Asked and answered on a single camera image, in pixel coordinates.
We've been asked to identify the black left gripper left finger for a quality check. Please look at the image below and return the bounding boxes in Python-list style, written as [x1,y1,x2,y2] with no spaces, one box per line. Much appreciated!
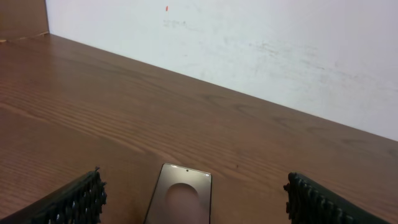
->
[1,167,107,224]

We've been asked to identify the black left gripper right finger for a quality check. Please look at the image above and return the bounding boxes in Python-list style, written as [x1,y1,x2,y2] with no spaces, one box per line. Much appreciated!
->
[284,172,388,224]

